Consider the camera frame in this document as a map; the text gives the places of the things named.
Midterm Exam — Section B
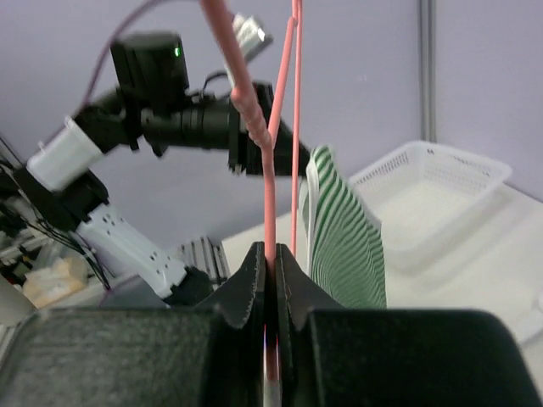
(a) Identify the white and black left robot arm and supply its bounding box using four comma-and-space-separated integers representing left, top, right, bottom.
12, 31, 310, 305

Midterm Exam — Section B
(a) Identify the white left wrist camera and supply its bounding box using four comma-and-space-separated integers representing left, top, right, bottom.
232, 14, 273, 62

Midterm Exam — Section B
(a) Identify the green striped tank top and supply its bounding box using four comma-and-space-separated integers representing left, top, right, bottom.
299, 146, 387, 309

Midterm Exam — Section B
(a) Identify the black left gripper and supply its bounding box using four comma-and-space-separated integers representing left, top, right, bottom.
227, 80, 315, 179

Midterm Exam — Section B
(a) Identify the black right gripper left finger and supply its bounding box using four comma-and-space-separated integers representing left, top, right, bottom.
193, 242, 266, 406

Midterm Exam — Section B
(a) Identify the white plastic laundry basket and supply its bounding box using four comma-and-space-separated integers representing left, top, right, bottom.
350, 141, 512, 270

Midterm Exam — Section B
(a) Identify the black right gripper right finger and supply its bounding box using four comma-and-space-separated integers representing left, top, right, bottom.
275, 243, 352, 406

